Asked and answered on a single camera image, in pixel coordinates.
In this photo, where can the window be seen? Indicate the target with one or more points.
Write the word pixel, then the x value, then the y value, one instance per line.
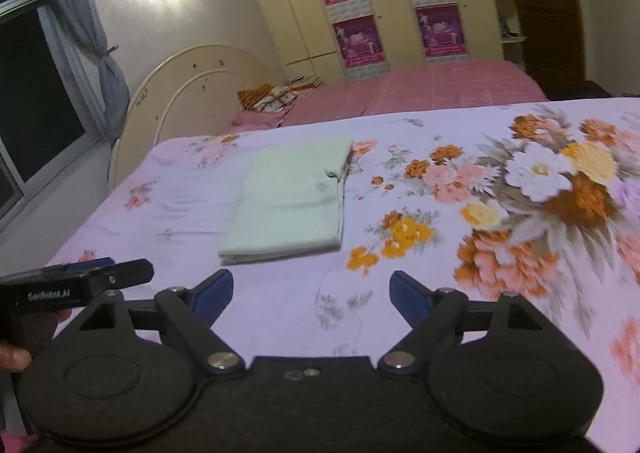
pixel 35 98

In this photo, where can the orange cloth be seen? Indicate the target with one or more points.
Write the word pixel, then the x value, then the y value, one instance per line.
pixel 250 95

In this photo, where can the stack of books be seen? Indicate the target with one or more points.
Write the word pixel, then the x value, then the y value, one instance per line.
pixel 302 81

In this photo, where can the lilac floral blanket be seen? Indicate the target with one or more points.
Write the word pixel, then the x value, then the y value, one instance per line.
pixel 450 233

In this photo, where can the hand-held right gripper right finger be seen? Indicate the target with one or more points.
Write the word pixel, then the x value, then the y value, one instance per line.
pixel 407 295

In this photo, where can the pale knit sweater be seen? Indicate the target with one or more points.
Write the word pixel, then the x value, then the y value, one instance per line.
pixel 290 198

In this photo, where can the grey-blue curtain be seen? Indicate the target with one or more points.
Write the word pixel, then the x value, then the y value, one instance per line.
pixel 85 23

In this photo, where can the brown wooden door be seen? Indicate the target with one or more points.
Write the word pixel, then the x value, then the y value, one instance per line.
pixel 545 8

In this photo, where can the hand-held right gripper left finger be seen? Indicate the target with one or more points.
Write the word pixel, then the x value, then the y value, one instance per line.
pixel 215 295

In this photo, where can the patterned pillow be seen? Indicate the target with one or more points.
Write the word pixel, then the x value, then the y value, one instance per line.
pixel 275 98

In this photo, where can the cream corner shelf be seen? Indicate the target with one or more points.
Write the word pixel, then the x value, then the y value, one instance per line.
pixel 505 3

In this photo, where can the pink checked bedsheet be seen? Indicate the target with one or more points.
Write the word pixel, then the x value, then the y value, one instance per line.
pixel 425 88

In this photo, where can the cream curved headboard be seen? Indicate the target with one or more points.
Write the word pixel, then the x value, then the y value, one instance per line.
pixel 165 103

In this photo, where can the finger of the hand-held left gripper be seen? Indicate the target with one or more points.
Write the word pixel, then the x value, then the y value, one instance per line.
pixel 125 274

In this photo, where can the person's left hand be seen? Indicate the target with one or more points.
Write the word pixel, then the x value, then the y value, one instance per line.
pixel 15 358

